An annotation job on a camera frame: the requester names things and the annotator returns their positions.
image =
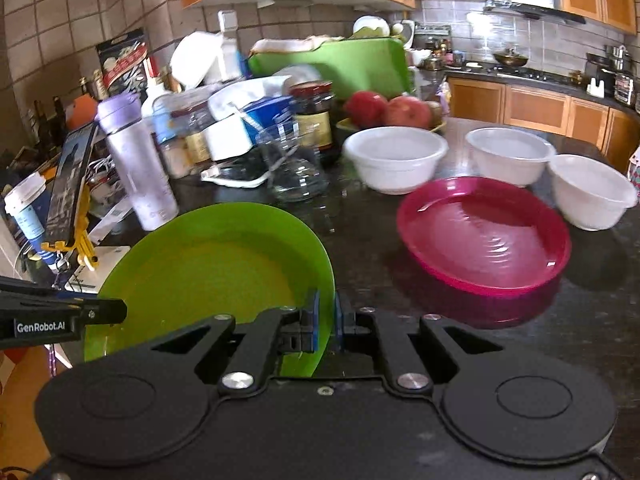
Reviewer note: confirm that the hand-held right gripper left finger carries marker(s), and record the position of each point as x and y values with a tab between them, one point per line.
314	321

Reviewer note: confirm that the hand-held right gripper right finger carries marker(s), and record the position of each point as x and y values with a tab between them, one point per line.
338	324

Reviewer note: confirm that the green plastic plate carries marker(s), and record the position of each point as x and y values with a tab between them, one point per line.
210	270

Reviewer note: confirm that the white plastic bowl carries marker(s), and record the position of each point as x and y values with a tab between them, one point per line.
395	160
590	195
505	160

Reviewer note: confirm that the yellow phone stand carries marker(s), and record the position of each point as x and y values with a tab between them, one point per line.
82	245

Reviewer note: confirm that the white paper box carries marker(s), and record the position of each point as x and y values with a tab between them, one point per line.
107	260

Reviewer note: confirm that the paper coffee cup white lid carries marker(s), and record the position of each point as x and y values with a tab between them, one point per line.
27	215

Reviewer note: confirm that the black smartphone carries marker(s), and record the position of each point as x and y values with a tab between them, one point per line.
67	185

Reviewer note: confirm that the clear glass cup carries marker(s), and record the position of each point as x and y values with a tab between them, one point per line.
292	170

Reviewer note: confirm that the red plastic plate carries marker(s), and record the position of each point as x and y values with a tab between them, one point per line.
480	240

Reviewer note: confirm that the purple lidded water bottle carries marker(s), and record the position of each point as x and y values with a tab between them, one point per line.
140	170

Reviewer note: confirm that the dark sauce jar red lid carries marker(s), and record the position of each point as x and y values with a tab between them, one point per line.
312	125

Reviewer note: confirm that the yellow fruit tray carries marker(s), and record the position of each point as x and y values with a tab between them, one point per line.
344	124

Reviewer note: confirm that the white plastic container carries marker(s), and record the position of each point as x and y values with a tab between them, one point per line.
227	137

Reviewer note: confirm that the blue and white box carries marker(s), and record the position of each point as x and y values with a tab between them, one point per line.
265	115

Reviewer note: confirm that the red apple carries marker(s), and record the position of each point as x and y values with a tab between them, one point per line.
407	112
365	107

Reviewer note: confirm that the clear plastic spice jar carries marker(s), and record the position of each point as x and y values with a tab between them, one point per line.
192	135

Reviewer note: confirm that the brown kiwi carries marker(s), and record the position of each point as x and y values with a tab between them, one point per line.
435	111

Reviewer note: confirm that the purple hanging cloth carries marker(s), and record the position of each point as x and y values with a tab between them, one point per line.
443	97

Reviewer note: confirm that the green cutting board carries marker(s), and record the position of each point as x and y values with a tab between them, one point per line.
360	65

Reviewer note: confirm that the black printed packet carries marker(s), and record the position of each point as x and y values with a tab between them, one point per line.
122	62

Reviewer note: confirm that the white cloth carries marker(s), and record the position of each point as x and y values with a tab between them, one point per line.
290	44

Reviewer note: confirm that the white bottle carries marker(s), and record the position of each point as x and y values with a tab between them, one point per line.
229	45

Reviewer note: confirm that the white plastic bag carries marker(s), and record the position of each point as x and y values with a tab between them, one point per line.
195	57

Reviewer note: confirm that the wooden lower cabinets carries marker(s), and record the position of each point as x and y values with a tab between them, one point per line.
535	105

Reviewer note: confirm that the wok with lid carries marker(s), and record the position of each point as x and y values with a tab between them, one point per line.
510	58

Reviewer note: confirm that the white knife holder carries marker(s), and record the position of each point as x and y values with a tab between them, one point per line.
595	89

